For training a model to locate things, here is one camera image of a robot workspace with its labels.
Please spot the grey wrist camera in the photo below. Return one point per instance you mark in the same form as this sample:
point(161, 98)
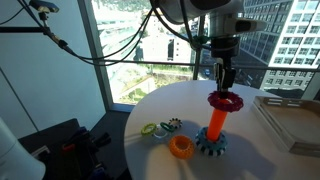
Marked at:
point(250, 25)

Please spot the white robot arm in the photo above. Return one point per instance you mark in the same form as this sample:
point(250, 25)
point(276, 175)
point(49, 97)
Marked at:
point(200, 10)

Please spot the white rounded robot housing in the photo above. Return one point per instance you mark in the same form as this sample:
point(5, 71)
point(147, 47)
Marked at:
point(16, 156)

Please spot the light wooden tray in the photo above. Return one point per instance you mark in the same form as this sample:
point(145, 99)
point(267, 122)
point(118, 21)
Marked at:
point(293, 123)

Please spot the orange rod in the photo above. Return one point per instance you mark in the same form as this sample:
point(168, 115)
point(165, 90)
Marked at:
point(216, 125)

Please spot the dark window handrail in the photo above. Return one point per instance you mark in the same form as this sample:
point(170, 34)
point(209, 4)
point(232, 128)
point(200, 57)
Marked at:
point(160, 62)

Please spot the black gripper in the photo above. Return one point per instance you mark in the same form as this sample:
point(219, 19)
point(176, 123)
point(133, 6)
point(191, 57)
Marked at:
point(225, 48)

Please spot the black camera stand pole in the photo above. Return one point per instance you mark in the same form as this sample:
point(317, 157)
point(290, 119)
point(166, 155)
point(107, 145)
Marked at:
point(20, 29)

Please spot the blue black clamps pile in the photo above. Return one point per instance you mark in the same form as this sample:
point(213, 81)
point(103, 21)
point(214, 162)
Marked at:
point(80, 150)

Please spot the blue camera on stand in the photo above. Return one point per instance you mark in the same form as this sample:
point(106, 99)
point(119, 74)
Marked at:
point(43, 5)

